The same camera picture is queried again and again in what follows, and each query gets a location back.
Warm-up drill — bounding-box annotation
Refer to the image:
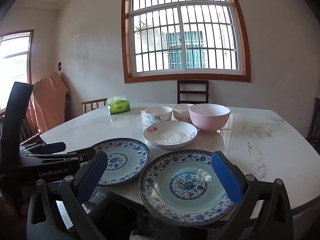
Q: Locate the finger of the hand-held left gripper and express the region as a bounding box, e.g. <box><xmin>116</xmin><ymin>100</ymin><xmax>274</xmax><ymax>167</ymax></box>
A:
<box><xmin>21</xmin><ymin>142</ymin><xmax>67</xmax><ymax>157</ymax></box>
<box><xmin>66</xmin><ymin>147</ymin><xmax>96</xmax><ymax>162</ymax></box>

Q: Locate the brown slatted chair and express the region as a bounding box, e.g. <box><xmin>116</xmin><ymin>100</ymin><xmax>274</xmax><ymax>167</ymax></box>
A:
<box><xmin>19</xmin><ymin>105</ymin><xmax>44</xmax><ymax>145</ymax></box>

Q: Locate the large barred wooden window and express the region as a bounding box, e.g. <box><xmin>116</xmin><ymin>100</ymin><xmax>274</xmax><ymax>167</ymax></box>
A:
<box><xmin>121</xmin><ymin>0</ymin><xmax>251</xmax><ymax>84</ymax></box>

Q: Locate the white bowl blue print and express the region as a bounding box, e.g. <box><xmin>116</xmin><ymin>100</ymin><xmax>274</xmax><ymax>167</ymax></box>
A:
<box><xmin>144</xmin><ymin>106</ymin><xmax>173</xmax><ymax>125</ymax></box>

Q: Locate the dark wooden chair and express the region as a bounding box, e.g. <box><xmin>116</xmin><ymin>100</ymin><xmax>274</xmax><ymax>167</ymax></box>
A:
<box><xmin>306</xmin><ymin>97</ymin><xmax>320</xmax><ymax>153</ymax></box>
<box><xmin>177</xmin><ymin>80</ymin><xmax>209</xmax><ymax>105</ymax></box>

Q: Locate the orange cloth covered chair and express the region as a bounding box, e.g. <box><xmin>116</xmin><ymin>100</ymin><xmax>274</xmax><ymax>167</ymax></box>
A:
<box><xmin>27</xmin><ymin>72</ymin><xmax>69</xmax><ymax>134</ymax></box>

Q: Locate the small wooden window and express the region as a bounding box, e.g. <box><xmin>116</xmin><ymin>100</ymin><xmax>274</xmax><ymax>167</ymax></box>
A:
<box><xmin>0</xmin><ymin>29</ymin><xmax>35</xmax><ymax>113</ymax></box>

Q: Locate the blue floral plate brown rim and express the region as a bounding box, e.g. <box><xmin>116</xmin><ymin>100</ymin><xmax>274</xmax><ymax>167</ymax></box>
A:
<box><xmin>138</xmin><ymin>149</ymin><xmax>240</xmax><ymax>228</ymax></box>

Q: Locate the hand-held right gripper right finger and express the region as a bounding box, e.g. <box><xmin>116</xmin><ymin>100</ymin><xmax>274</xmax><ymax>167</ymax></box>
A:
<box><xmin>211</xmin><ymin>151</ymin><xmax>294</xmax><ymax>240</ymax></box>

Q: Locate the light wooden chair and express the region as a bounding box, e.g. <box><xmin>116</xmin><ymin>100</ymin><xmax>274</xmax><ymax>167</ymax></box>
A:
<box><xmin>81</xmin><ymin>98</ymin><xmax>108</xmax><ymax>114</ymax></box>

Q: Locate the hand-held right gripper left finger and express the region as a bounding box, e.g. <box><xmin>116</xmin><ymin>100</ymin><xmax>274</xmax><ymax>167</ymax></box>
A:
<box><xmin>26</xmin><ymin>151</ymin><xmax>108</xmax><ymax>240</ymax></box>

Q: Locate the white bowl rabbit print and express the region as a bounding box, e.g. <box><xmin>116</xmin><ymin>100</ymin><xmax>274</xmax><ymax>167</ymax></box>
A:
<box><xmin>172</xmin><ymin>104</ymin><xmax>195</xmax><ymax>123</ymax></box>

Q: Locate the pink bowl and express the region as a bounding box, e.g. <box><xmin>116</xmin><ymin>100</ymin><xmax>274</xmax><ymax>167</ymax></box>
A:
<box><xmin>189</xmin><ymin>104</ymin><xmax>231</xmax><ymax>134</ymax></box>

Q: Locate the white plate red flower print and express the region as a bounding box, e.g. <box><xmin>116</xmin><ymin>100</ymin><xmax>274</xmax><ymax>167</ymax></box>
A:
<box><xmin>143</xmin><ymin>121</ymin><xmax>198</xmax><ymax>149</ymax></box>

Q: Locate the green tissue pack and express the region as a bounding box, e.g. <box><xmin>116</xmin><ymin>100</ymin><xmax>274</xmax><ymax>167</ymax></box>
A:
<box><xmin>107</xmin><ymin>96</ymin><xmax>131</xmax><ymax>115</ymax></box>

